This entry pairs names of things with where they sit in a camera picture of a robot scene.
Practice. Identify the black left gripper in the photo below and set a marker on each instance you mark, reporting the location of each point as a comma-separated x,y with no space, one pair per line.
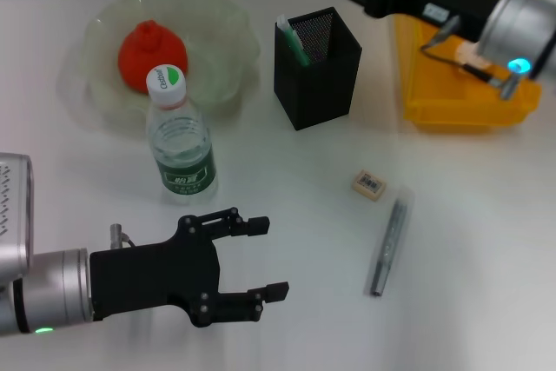
152,275

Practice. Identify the green utility knife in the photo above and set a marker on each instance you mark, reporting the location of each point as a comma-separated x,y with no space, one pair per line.
295,41

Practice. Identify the clear water bottle green label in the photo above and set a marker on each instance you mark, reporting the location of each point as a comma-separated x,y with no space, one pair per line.
182,149

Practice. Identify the grey pen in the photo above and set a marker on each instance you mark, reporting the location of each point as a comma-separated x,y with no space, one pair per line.
388,245

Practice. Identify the orange fruit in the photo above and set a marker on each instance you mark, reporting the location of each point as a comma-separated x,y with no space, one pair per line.
139,54

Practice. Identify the black mesh pen holder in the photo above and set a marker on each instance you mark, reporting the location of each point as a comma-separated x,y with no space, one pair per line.
321,88

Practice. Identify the green glass fruit plate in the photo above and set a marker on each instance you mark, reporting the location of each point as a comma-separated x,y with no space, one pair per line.
217,41

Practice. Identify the beige eraser with barcode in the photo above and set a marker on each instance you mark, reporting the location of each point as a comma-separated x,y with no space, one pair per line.
368,183

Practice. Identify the yellow plastic bin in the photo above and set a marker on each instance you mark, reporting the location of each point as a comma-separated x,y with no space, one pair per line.
456,106

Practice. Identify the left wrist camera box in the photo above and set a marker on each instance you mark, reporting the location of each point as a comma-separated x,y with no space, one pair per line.
15,214

